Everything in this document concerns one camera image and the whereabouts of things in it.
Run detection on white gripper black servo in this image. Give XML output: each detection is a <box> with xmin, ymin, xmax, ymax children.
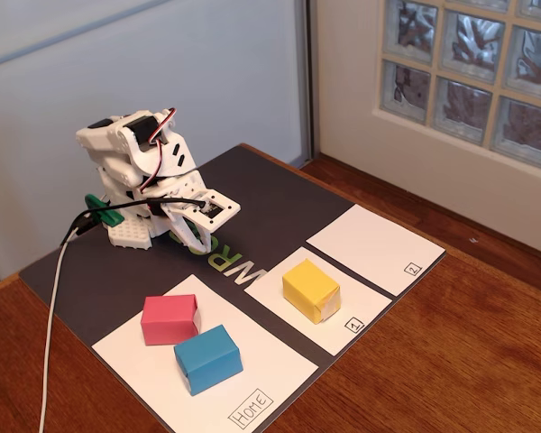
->
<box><xmin>147</xmin><ymin>171</ymin><xmax>212</xmax><ymax>254</ymax></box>

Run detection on red paper box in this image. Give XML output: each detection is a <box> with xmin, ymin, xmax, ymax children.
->
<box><xmin>140</xmin><ymin>294</ymin><xmax>203</xmax><ymax>346</ymax></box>

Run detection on blue paper box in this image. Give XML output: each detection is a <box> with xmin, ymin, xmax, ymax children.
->
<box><xmin>173</xmin><ymin>324</ymin><xmax>244</xmax><ymax>397</ymax></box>

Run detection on yellow paper box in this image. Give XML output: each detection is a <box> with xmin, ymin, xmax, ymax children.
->
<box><xmin>281</xmin><ymin>258</ymin><xmax>343</xmax><ymax>326</ymax></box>

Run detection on white sheet marked home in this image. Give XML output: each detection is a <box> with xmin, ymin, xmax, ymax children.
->
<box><xmin>91</xmin><ymin>273</ymin><xmax>320</xmax><ymax>433</ymax></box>

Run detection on dark grey mat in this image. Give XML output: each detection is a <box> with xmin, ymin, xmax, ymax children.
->
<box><xmin>18</xmin><ymin>143</ymin><xmax>447</xmax><ymax>433</ymax></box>

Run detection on green clamp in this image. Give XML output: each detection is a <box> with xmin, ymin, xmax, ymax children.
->
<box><xmin>84</xmin><ymin>192</ymin><xmax>125</xmax><ymax>226</ymax></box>

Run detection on white sheet marked 2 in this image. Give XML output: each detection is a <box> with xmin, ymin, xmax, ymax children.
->
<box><xmin>306</xmin><ymin>203</ymin><xmax>447</xmax><ymax>298</ymax></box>

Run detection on white sheet marked 1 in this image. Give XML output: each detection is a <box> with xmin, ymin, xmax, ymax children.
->
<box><xmin>243</xmin><ymin>245</ymin><xmax>393</xmax><ymax>357</ymax></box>

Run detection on glass block window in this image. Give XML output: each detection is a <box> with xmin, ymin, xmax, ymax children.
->
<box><xmin>373</xmin><ymin>0</ymin><xmax>541</xmax><ymax>175</ymax></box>

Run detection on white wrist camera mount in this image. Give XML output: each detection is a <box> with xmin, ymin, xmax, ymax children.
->
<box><xmin>193</xmin><ymin>188</ymin><xmax>242</xmax><ymax>230</ymax></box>

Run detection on black cable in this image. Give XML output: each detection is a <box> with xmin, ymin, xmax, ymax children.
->
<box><xmin>59</xmin><ymin>193</ymin><xmax>207</xmax><ymax>247</ymax></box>

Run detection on red white servo wire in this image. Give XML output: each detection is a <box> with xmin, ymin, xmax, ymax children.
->
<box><xmin>138</xmin><ymin>106</ymin><xmax>179</xmax><ymax>194</ymax></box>

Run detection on white cable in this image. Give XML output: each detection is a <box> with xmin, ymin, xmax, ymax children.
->
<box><xmin>36</xmin><ymin>226</ymin><xmax>81</xmax><ymax>433</ymax></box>

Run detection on grey metal door frame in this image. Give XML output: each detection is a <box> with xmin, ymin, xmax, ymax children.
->
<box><xmin>294</xmin><ymin>0</ymin><xmax>320</xmax><ymax>164</ymax></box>

